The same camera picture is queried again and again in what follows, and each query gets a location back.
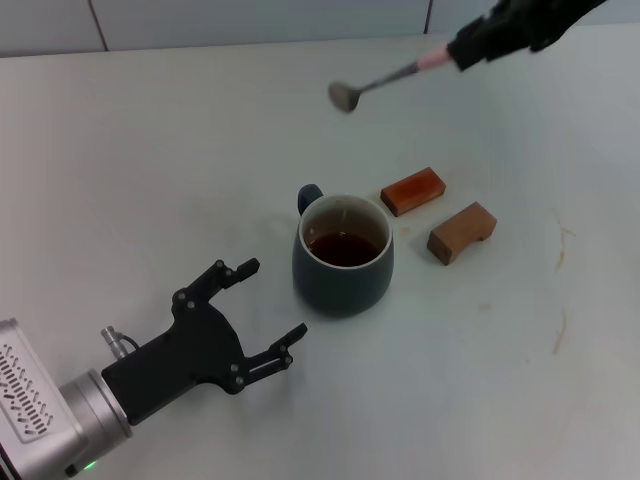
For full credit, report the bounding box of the pink handled metal spoon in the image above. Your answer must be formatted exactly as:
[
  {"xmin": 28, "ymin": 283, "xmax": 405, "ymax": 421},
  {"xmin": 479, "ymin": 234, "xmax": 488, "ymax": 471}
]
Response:
[{"xmin": 327, "ymin": 42, "xmax": 454, "ymax": 115}]

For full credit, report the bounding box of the dark grey ceramic cup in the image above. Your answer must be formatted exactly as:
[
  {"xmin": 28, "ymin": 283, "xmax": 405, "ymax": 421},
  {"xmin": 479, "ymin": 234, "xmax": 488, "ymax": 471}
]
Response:
[{"xmin": 291, "ymin": 183, "xmax": 396, "ymax": 318}]

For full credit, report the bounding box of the silver left connector with cable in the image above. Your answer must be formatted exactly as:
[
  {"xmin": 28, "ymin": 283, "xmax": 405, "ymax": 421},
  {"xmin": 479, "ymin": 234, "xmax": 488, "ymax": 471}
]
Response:
[{"xmin": 100, "ymin": 325, "xmax": 141, "ymax": 361}]

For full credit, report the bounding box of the reddish flat wooden block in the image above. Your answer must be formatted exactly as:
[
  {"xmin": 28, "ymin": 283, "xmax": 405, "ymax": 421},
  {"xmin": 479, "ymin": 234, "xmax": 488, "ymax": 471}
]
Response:
[{"xmin": 379, "ymin": 166, "xmax": 447, "ymax": 218}]

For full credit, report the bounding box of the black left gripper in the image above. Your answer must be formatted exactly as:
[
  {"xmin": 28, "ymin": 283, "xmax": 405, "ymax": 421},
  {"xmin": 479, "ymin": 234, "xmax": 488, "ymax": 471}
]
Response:
[{"xmin": 101, "ymin": 257, "xmax": 309, "ymax": 426}]

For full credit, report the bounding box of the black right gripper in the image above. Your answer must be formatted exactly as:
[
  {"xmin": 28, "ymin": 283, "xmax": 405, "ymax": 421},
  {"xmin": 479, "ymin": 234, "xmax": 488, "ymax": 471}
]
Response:
[{"xmin": 448, "ymin": 0, "xmax": 609, "ymax": 72}]

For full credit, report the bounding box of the light brown arched wooden block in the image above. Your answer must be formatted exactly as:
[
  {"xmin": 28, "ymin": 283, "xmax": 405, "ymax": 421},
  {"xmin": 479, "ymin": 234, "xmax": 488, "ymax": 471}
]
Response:
[{"xmin": 426, "ymin": 201, "xmax": 499, "ymax": 267}]

